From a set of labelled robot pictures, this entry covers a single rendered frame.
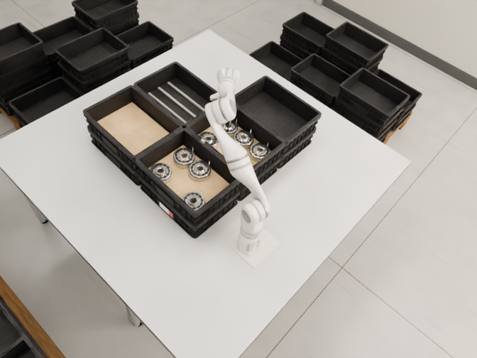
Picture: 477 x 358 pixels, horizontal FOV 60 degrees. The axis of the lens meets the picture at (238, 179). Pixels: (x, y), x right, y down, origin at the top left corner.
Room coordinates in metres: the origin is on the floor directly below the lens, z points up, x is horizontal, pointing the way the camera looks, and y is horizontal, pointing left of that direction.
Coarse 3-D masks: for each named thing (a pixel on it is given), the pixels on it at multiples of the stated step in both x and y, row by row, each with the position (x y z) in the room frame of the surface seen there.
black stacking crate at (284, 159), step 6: (312, 132) 1.58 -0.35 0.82; (306, 138) 1.53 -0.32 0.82; (300, 144) 1.49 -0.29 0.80; (306, 144) 1.58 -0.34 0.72; (294, 150) 1.48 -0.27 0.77; (300, 150) 1.53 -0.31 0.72; (282, 156) 1.38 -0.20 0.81; (288, 156) 1.43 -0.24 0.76; (294, 156) 1.48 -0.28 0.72; (282, 162) 1.39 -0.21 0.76
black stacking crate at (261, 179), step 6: (276, 162) 1.33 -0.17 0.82; (270, 168) 1.30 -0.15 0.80; (276, 168) 1.37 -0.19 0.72; (264, 174) 1.26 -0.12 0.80; (270, 174) 1.33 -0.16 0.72; (258, 180) 1.24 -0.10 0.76; (264, 180) 1.28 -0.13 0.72; (240, 192) 1.15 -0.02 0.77; (246, 192) 1.17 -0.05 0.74; (240, 198) 1.15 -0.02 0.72
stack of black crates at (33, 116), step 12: (48, 84) 2.07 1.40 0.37; (60, 84) 2.13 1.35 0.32; (24, 96) 1.92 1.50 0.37; (36, 96) 1.98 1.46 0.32; (48, 96) 2.04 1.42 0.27; (60, 96) 2.07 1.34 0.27; (72, 96) 2.08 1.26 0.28; (12, 108) 1.81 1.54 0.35; (24, 108) 1.89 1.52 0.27; (36, 108) 1.92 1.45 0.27; (48, 108) 1.94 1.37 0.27; (24, 120) 1.74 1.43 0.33
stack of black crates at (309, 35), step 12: (288, 24) 3.13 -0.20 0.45; (300, 24) 3.28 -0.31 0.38; (312, 24) 3.23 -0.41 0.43; (324, 24) 3.17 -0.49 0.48; (288, 36) 3.02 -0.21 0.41; (300, 36) 2.96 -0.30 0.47; (312, 36) 3.13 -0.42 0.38; (324, 36) 3.15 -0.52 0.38; (288, 48) 3.02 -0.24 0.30; (300, 48) 2.94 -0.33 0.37; (312, 48) 2.89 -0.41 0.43
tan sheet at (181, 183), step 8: (160, 160) 1.22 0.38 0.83; (168, 160) 1.22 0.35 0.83; (200, 160) 1.26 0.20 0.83; (176, 168) 1.18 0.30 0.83; (184, 168) 1.19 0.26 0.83; (176, 176) 1.14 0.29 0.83; (184, 176) 1.14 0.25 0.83; (216, 176) 1.17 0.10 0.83; (168, 184) 1.08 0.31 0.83; (176, 184) 1.09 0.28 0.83; (184, 184) 1.10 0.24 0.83; (192, 184) 1.11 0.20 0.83; (200, 184) 1.11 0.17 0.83; (208, 184) 1.12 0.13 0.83; (216, 184) 1.13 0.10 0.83; (224, 184) 1.14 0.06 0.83; (176, 192) 1.05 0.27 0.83; (184, 192) 1.05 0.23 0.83; (200, 192) 1.07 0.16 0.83; (208, 192) 1.07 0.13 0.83; (216, 192) 1.08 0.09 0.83; (208, 200) 1.03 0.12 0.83
